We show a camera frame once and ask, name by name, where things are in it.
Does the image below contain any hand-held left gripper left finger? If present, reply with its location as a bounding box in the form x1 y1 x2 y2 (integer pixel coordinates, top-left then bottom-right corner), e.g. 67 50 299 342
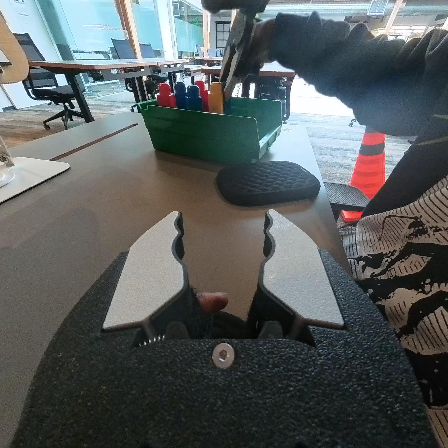
101 211 193 336

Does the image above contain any person's left hand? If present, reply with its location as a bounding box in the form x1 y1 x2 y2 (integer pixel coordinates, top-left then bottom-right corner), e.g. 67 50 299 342
197 292 229 312

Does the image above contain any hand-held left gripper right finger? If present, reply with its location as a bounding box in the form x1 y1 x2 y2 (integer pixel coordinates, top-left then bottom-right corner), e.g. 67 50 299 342
257 209 345 336

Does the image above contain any wooden backing board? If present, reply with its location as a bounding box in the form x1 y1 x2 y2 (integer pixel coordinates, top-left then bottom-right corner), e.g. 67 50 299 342
0 14 29 84

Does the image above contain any yellow mega block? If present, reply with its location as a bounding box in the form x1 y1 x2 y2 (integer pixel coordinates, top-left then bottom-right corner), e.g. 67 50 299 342
209 82 224 114

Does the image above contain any black quilted wrist rest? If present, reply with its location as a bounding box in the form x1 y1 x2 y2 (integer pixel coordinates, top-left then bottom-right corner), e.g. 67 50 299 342
216 161 321 207

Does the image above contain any wooden top office desk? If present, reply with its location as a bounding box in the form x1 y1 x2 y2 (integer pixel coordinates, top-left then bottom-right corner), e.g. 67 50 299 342
201 62 296 100
28 59 189 123

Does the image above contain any black and white printed shirt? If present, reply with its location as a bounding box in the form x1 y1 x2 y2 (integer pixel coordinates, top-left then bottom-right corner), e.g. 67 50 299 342
338 175 448 448

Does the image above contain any person's right hand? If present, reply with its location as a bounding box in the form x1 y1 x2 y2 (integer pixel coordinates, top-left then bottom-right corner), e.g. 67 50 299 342
254 17 279 72

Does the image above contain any person's right forearm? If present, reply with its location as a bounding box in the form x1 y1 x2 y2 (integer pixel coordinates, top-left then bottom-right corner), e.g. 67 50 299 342
269 10 448 137

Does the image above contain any person's mesh office chair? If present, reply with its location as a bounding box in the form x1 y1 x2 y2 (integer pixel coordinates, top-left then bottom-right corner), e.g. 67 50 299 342
324 182 371 215

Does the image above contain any red mega block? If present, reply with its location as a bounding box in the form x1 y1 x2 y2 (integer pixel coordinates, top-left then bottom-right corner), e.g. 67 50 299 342
156 83 176 108
194 80 210 112

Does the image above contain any white tray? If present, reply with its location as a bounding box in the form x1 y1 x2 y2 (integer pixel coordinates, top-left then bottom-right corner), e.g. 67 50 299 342
0 135 70 204

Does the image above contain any person's dark jacket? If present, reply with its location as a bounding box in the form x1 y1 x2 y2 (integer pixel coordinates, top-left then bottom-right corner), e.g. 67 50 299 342
362 115 448 219

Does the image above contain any orange traffic cone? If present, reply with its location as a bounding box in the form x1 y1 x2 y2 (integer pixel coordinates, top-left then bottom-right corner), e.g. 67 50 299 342
341 126 386 223

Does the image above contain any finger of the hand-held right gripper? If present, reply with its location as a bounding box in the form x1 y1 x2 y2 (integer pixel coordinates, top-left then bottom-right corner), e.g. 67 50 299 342
219 16 245 83
224 17 254 99

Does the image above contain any green plastic bin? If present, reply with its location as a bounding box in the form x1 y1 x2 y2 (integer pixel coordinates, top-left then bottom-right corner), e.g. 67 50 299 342
136 96 283 163

